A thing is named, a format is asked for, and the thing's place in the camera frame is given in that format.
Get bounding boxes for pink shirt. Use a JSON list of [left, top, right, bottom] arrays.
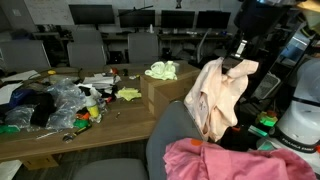
[[163, 138, 317, 180]]

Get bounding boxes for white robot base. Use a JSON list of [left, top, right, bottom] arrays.
[[270, 59, 320, 174]]

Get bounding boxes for yellow-green towel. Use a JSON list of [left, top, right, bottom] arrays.
[[145, 61, 177, 80]]

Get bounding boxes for yellow glue bottle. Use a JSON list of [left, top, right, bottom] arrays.
[[86, 95, 100, 118]]

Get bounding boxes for grey chair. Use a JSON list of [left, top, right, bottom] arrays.
[[128, 33, 159, 63], [0, 40, 51, 71], [67, 42, 106, 69]]

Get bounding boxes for crumpled clear plastic bags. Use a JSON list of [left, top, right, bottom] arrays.
[[4, 78, 90, 130]]

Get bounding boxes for peach printed shirt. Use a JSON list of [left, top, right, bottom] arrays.
[[184, 57, 259, 142]]

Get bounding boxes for grey chair far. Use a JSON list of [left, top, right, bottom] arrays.
[[128, 33, 159, 63]]

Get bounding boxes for yellow cloth on table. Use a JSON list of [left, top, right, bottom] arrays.
[[118, 88, 142, 101]]

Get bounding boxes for grey chair near right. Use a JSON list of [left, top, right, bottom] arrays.
[[0, 40, 51, 71]]

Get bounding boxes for grey chair middle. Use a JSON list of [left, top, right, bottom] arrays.
[[67, 42, 106, 69]]

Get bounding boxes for black monitor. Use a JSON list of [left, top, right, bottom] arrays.
[[69, 4, 115, 25], [118, 9, 155, 28]]

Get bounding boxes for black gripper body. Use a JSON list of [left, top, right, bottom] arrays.
[[224, 0, 290, 61]]

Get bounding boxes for large cardboard box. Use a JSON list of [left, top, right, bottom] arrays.
[[140, 63, 200, 119]]

